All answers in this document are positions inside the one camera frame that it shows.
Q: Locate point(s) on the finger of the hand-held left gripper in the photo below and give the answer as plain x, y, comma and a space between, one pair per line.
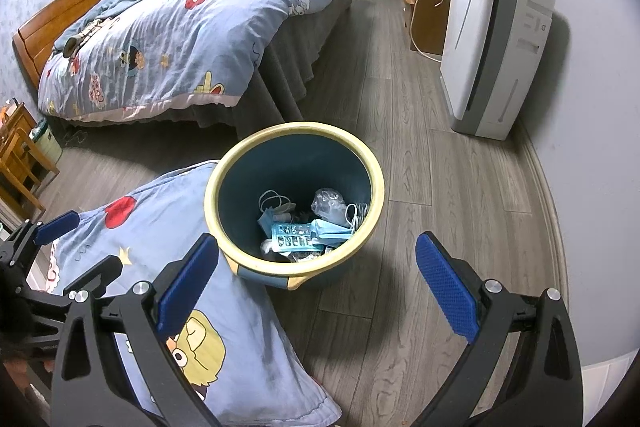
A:
57, 227
97, 277

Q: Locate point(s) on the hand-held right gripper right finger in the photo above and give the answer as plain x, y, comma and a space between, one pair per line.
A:
445, 287

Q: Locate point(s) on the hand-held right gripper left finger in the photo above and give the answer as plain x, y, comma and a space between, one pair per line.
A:
187, 277

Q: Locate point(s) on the blue face mask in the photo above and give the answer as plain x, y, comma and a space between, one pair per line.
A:
332, 231
272, 219

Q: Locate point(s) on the blue pill blister pack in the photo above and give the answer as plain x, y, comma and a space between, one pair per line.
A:
295, 237

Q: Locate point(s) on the clear plastic bag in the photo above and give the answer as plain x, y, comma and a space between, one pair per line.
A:
327, 202

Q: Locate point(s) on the blue bin with yellow rim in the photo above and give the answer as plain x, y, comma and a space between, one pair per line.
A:
295, 157

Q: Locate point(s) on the cartoon printed pillow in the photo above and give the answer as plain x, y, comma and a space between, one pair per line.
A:
165, 217

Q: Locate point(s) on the wooden chair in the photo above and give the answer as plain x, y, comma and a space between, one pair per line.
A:
25, 167

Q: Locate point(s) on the small white bin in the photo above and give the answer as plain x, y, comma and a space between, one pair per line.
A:
47, 144

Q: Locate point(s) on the wooden nightstand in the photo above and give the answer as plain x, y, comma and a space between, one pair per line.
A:
20, 117

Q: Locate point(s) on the small brown object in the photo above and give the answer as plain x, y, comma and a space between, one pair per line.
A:
73, 46

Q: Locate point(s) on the white panel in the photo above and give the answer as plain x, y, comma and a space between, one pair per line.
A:
605, 387

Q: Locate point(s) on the cartoon printed duvet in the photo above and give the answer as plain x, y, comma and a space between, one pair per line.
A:
175, 37

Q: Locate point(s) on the wooden bed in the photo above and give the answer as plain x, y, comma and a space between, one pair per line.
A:
75, 2

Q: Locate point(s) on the white air purifier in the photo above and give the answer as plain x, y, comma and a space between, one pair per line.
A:
475, 47

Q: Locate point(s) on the wooden cabinet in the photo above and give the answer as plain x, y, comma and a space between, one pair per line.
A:
430, 17

